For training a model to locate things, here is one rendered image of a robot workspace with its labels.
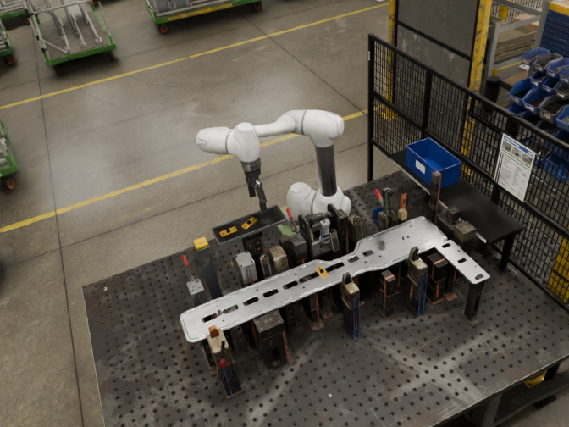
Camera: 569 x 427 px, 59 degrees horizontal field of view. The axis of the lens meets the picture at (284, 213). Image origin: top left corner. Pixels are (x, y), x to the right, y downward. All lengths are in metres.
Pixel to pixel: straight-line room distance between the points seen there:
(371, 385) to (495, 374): 0.56
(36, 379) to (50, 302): 0.69
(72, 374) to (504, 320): 2.70
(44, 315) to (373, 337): 2.59
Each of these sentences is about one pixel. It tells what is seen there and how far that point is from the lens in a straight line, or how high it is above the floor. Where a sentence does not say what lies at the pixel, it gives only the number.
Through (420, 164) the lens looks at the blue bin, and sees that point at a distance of 2.96.
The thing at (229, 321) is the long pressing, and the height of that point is 1.00.
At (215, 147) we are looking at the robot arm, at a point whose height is 1.67.
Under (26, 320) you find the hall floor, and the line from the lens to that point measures 4.28.
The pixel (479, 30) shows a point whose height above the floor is 1.31.
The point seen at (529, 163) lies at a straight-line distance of 2.60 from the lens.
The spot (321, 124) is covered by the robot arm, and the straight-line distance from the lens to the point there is 2.57.
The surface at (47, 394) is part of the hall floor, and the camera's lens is 3.77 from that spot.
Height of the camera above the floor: 2.81
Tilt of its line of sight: 40 degrees down
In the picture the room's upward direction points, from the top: 8 degrees counter-clockwise
